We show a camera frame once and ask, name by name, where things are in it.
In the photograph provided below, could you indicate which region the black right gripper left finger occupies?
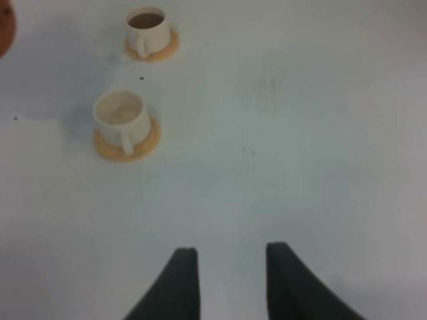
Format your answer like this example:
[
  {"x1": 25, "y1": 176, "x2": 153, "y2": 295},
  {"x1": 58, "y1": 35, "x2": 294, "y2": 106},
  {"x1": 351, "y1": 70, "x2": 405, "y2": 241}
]
[{"x1": 125, "y1": 248, "x2": 201, "y2": 320}]

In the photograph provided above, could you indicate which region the white teacup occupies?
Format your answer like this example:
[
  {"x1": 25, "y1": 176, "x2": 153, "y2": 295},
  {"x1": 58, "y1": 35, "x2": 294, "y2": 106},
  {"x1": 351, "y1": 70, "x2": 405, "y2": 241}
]
[
  {"x1": 125, "y1": 7, "x2": 171, "y2": 58},
  {"x1": 93, "y1": 90, "x2": 151, "y2": 156}
]

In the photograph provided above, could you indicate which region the brown clay teapot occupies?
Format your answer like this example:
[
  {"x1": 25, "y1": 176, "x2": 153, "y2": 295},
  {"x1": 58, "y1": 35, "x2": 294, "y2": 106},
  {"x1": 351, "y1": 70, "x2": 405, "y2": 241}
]
[{"x1": 0, "y1": 0, "x2": 17, "y2": 57}]

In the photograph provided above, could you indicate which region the far white teacup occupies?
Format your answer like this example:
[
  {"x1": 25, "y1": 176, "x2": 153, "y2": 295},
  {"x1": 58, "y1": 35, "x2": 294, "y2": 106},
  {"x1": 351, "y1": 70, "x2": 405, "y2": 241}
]
[{"x1": 125, "y1": 7, "x2": 171, "y2": 58}]

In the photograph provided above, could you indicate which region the orange cup coaster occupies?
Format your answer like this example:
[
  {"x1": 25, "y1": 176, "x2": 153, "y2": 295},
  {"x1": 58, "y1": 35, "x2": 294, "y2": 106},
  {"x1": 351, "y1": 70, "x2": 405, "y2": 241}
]
[
  {"x1": 123, "y1": 29, "x2": 180, "y2": 63},
  {"x1": 93, "y1": 115, "x2": 161, "y2": 163}
]

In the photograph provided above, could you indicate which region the near orange cup coaster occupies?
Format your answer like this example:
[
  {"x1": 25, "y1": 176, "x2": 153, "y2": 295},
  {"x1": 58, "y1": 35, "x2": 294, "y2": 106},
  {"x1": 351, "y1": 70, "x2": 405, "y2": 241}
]
[{"x1": 93, "y1": 115, "x2": 161, "y2": 163}]

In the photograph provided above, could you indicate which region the far orange cup coaster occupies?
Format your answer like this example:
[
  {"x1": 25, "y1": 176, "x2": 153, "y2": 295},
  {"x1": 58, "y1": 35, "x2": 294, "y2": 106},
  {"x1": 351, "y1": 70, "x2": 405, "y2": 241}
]
[{"x1": 123, "y1": 29, "x2": 180, "y2": 63}]

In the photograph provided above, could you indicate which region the near white teacup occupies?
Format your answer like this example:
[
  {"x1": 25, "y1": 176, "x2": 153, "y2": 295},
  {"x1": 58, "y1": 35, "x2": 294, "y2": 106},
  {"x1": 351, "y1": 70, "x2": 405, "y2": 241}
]
[{"x1": 93, "y1": 90, "x2": 151, "y2": 156}]

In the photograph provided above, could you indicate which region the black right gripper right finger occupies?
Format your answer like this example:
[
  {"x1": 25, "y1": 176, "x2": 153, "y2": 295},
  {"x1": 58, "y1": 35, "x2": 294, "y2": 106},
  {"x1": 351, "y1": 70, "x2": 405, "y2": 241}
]
[{"x1": 266, "y1": 242, "x2": 362, "y2": 319}]

